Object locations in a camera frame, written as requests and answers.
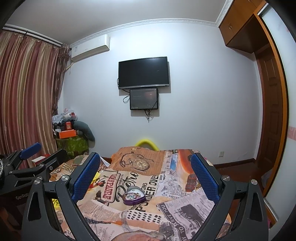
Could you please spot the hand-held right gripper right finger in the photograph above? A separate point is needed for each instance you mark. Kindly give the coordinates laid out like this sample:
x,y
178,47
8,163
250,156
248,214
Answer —
x,y
205,176

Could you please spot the pile of white clutter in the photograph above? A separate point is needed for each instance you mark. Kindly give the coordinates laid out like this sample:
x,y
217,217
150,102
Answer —
x,y
62,117

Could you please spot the black wall television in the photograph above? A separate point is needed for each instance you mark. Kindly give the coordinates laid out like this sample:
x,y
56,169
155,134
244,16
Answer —
x,y
143,71

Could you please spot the printed blanket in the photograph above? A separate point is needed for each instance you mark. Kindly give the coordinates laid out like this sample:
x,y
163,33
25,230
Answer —
x,y
150,197

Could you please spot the purple heart-shaped jewelry box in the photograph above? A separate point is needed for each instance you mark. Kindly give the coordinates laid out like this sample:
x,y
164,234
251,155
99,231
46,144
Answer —
x,y
133,199

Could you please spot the small black monitor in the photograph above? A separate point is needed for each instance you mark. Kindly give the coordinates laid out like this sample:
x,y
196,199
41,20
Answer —
x,y
143,98

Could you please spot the long orange box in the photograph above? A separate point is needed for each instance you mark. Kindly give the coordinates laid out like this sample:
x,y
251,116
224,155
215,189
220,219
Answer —
x,y
68,134

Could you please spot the white air conditioner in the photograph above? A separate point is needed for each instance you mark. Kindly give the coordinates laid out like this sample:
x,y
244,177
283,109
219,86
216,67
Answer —
x,y
90,48

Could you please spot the white wall socket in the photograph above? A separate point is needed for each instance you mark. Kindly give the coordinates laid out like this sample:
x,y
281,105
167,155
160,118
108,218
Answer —
x,y
221,154

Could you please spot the brown wooden door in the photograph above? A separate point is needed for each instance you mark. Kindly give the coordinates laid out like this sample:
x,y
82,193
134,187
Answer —
x,y
270,104

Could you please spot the dark curtain rod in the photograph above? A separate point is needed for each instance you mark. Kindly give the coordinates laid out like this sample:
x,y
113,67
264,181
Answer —
x,y
34,36

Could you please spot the wooden overhead cabinet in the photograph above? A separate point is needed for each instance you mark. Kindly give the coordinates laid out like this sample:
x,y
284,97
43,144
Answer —
x,y
238,25

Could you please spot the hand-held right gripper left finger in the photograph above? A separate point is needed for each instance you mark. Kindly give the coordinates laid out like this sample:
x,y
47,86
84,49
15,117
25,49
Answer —
x,y
85,176

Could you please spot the small orange box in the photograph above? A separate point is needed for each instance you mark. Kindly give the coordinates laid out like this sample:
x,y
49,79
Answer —
x,y
69,126

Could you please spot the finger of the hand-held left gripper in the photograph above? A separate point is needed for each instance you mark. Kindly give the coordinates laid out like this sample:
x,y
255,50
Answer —
x,y
31,150
41,165

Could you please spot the striped curtain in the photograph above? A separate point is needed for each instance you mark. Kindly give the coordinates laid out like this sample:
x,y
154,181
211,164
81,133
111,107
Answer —
x,y
25,92

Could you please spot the yellow foam tube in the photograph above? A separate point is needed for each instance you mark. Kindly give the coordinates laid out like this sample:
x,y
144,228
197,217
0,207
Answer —
x,y
144,141

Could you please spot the green cloth covered table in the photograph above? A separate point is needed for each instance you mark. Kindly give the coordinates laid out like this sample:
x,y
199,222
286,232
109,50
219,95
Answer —
x,y
71,147

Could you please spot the red and white box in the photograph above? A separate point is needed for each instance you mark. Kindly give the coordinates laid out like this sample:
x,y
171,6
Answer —
x,y
38,159

